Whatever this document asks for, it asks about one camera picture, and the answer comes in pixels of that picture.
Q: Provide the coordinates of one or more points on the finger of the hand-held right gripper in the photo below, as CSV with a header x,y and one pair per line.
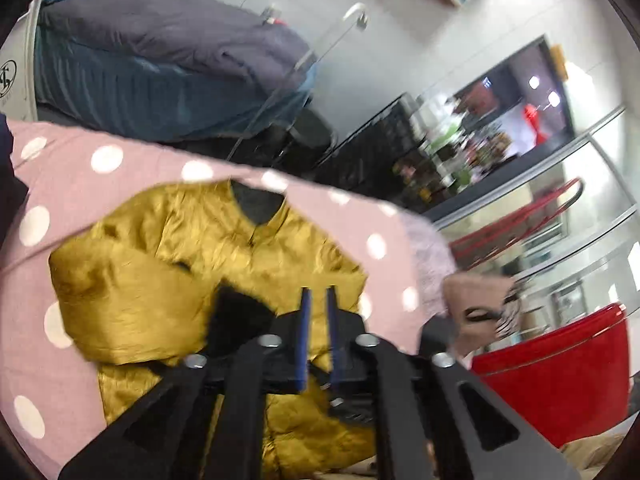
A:
x,y
350,405

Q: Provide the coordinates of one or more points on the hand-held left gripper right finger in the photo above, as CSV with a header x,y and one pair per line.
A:
x,y
334,345

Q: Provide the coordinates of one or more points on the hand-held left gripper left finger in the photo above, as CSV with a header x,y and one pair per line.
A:
x,y
304,345

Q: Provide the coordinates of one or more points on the gold patterned satin jacket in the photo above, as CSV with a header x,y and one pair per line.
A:
x,y
150,270

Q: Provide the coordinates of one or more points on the mauve textured mattress cover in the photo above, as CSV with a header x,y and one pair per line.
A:
x,y
430,260

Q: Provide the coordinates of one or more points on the pink paper bag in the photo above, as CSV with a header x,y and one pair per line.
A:
x,y
470,295

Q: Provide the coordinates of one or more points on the red plastic chair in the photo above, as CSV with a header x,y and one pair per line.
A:
x,y
550,375

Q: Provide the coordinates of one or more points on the black round stool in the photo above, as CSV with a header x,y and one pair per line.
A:
x,y
310,130

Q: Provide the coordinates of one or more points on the black shelf with bottles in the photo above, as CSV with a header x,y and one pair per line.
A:
x,y
450,145

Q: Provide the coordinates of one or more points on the beige cloth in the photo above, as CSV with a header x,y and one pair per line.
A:
x,y
595,447

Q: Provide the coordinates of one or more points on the pink polka dot blanket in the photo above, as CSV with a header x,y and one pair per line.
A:
x,y
65,190

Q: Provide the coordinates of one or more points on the clear acrylic stand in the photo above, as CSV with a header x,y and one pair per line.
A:
x,y
325,42

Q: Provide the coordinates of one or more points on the dark purple grey duvet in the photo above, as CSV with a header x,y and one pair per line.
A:
x,y
125,100

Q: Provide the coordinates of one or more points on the wall television screen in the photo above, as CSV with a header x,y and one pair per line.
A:
x,y
525,110

